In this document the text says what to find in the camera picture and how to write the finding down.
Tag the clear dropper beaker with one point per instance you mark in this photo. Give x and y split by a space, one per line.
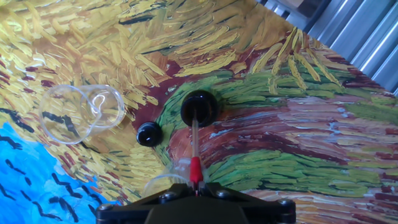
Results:
161 182

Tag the black bottle cap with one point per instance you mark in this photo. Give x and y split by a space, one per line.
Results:
149 134

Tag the painted wheatfield print cloth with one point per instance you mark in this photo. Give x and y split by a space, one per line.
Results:
280 124

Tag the red bulb glass dropper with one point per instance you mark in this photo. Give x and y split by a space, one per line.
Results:
196 169

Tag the clear beaker with liquid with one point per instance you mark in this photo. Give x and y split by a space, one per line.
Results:
62 115

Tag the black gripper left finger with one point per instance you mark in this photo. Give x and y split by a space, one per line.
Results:
133 205

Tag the brown glass bottle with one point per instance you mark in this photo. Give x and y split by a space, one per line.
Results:
203 105

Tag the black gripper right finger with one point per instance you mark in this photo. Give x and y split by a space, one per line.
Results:
265 205

